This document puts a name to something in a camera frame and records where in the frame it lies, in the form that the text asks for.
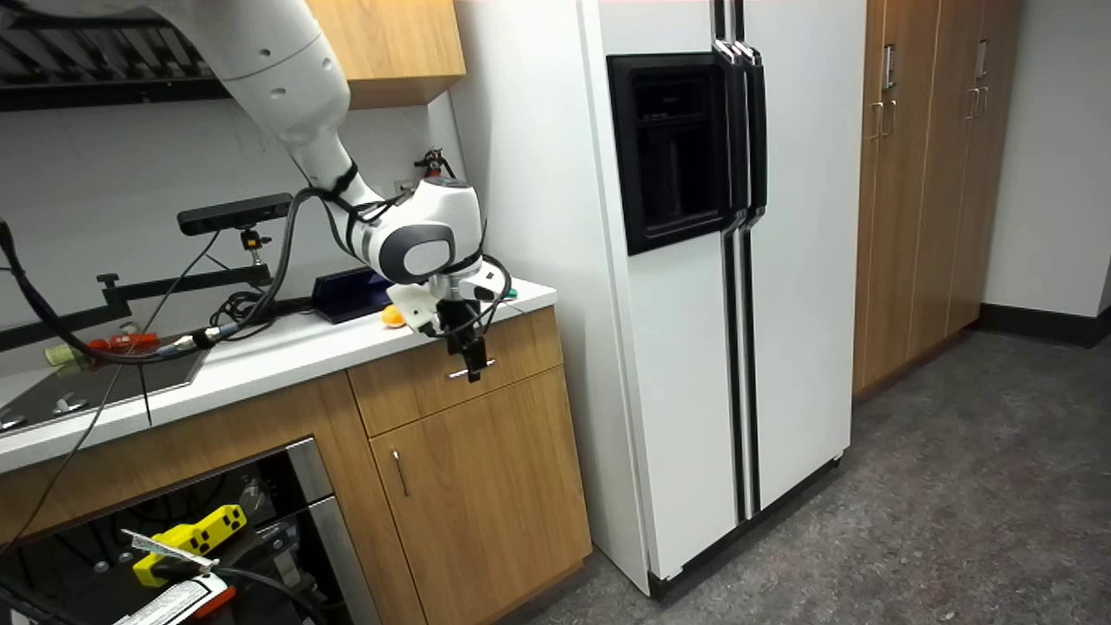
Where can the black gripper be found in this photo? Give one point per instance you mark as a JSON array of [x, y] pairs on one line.
[[459, 321]]

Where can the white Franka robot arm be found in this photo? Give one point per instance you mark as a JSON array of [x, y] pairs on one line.
[[264, 58]]

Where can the dark blue box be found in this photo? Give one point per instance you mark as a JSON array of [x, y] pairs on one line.
[[348, 297]]

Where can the wooden base cabinet door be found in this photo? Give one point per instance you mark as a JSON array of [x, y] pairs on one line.
[[488, 507]]

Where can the dark red black fixture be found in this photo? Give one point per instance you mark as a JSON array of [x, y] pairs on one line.
[[435, 166]]

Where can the black fridge ice dispenser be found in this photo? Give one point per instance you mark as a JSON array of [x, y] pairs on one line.
[[670, 151]]

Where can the wooden base cabinet unit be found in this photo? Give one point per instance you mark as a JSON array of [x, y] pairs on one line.
[[175, 456]]

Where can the white two-door refrigerator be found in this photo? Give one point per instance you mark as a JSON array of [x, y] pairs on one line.
[[799, 348]]

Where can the yellow tri-tap power plug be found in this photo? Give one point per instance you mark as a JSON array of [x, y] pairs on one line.
[[185, 544]]

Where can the small red orange item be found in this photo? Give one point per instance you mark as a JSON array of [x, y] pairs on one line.
[[124, 341]]

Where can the black flat mat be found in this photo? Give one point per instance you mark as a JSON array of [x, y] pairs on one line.
[[106, 388]]

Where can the white red device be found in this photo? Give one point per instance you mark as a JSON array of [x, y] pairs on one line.
[[175, 601]]

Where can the small green item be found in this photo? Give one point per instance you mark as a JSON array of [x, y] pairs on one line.
[[63, 357]]

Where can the tall wooden cupboard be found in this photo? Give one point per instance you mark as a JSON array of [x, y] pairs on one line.
[[925, 232]]

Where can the black baseboard strip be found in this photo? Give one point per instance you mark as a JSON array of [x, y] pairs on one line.
[[1043, 321]]

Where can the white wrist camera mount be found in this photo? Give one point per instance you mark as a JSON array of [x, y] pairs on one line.
[[422, 304]]

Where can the black stereo camera bar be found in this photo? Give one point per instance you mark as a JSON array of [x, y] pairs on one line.
[[239, 213]]

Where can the wooden wall cabinet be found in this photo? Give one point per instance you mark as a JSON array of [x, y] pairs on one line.
[[386, 45]]

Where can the black wall rack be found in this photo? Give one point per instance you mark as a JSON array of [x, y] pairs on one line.
[[106, 64]]

